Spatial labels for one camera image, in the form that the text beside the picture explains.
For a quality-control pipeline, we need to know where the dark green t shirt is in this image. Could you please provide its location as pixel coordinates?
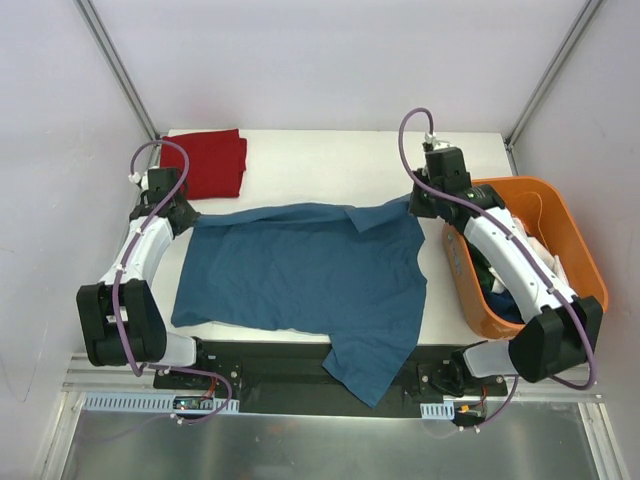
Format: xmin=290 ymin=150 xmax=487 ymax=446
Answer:
xmin=469 ymin=245 xmax=503 ymax=293

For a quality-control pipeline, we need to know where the teal blue t shirt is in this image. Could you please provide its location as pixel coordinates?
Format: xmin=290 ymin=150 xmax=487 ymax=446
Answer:
xmin=171 ymin=197 xmax=427 ymax=407

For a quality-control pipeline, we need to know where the white t shirt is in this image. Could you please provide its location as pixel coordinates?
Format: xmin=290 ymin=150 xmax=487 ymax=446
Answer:
xmin=489 ymin=216 xmax=569 ymax=294

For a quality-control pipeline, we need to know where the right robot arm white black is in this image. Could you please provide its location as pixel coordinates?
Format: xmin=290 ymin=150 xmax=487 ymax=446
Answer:
xmin=410 ymin=140 xmax=603 ymax=395

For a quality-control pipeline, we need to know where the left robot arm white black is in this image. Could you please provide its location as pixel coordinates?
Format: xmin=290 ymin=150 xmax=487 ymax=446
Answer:
xmin=76 ymin=168 xmax=212 ymax=389

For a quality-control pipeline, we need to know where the folded red t shirt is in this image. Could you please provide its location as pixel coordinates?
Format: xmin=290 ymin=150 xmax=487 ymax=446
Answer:
xmin=164 ymin=129 xmax=247 ymax=200

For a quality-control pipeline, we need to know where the orange plastic basket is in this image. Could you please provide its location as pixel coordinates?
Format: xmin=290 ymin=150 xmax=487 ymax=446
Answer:
xmin=442 ymin=176 xmax=609 ymax=340

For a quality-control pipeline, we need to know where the royal blue t shirt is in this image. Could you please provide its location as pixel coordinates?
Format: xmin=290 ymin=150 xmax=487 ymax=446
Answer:
xmin=484 ymin=291 xmax=524 ymax=324

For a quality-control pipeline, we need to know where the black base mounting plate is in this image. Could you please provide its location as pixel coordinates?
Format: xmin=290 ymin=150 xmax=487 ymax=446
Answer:
xmin=152 ymin=339 xmax=509 ymax=415

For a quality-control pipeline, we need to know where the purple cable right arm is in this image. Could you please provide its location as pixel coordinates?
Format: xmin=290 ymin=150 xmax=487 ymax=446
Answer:
xmin=398 ymin=107 xmax=598 ymax=391

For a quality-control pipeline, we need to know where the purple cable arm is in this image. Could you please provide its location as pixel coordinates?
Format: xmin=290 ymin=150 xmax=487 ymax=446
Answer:
xmin=112 ymin=140 xmax=234 ymax=426
xmin=398 ymin=107 xmax=598 ymax=391

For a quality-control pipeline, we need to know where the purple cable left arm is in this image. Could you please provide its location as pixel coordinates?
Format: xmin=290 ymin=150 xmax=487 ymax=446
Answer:
xmin=112 ymin=140 xmax=234 ymax=426

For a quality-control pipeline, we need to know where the left white cable duct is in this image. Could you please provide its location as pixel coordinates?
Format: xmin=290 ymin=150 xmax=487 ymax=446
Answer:
xmin=84 ymin=393 xmax=240 ymax=416

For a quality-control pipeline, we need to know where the white cable duct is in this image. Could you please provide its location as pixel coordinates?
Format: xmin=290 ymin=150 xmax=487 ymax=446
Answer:
xmin=84 ymin=393 xmax=240 ymax=416
xmin=420 ymin=401 xmax=455 ymax=421

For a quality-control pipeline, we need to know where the aluminium front rail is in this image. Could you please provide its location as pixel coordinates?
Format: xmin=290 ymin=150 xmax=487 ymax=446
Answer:
xmin=62 ymin=354 xmax=606 ymax=403

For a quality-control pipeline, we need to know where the right white cable duct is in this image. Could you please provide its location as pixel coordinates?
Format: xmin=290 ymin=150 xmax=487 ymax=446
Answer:
xmin=420 ymin=401 xmax=455 ymax=421

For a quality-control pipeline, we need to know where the left aluminium frame post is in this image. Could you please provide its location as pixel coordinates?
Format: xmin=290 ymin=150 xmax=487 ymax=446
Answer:
xmin=73 ymin=0 xmax=160 ymax=140

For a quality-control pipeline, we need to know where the aluminium frame post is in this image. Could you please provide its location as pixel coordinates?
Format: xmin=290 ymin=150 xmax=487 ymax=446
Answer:
xmin=73 ymin=0 xmax=160 ymax=140
xmin=505 ymin=0 xmax=606 ymax=149

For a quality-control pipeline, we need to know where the right aluminium frame post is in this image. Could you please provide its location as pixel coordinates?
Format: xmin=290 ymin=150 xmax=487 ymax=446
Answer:
xmin=505 ymin=0 xmax=606 ymax=149

